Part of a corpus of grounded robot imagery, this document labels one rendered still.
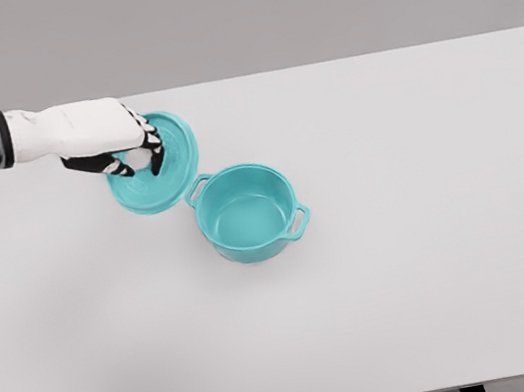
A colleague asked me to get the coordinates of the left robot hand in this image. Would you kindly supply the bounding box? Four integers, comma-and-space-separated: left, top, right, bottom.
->
42, 88, 170, 195

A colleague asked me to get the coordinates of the teal pot lid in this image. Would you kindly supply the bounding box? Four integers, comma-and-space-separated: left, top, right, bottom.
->
96, 105, 208, 223

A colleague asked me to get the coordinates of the teal pot with handles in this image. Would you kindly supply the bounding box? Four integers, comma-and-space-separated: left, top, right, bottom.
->
181, 152, 319, 273

